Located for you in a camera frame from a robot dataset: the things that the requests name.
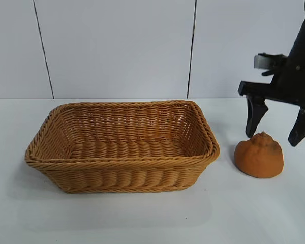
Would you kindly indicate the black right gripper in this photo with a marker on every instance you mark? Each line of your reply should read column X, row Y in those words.
column 294, row 81

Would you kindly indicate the orange-brown lumpy bread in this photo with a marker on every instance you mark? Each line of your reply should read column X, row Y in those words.
column 259, row 160

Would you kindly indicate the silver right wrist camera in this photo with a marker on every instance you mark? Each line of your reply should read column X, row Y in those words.
column 260, row 61

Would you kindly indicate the woven wicker basket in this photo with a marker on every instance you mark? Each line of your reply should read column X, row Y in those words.
column 122, row 165

